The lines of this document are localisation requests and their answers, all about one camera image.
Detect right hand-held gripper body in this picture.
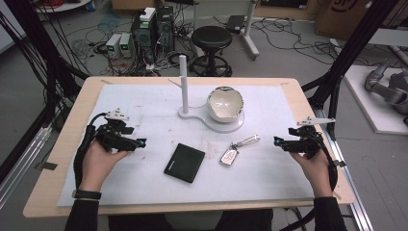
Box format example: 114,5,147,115
287,115,337,160

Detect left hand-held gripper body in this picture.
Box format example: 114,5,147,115
92,108,140,154

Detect person's right hand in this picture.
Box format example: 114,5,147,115
289,148,334,198

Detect person's left hand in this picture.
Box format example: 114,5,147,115
78,140,130,194

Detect white table mat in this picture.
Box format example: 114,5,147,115
57,83,316,208

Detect black wallet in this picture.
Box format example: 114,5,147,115
163,142,206,184

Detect black wrist band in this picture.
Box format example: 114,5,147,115
71,189,103,201

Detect white ceramic bowl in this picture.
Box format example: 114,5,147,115
206,85,245,124

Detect white floor board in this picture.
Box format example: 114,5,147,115
344,64,408,136

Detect white stand with pole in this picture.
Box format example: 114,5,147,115
168,54,245,134

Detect wooden table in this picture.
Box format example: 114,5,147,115
22,75,356,219

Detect white power supply box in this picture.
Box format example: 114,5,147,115
118,32,134,59
105,33,122,60

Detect black computer tower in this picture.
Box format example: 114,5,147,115
131,7,158,62
155,5,176,52

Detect black round stool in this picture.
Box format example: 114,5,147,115
188,25,234,78

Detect cardboard box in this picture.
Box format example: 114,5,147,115
313,0,408,40

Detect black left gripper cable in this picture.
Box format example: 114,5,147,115
72,112,108,191

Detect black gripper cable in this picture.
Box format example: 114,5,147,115
278,132,341,231
72,112,108,191

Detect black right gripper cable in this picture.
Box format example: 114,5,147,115
278,132,341,231

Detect silver car key with strap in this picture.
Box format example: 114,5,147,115
219,134,262,167

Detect black metal frame post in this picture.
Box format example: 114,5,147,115
301,0,400,141
3,0,90,126

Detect tangle of floor cables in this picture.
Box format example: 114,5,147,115
64,9,347,77

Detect white desk leg frame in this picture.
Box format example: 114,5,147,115
191,0,261,62

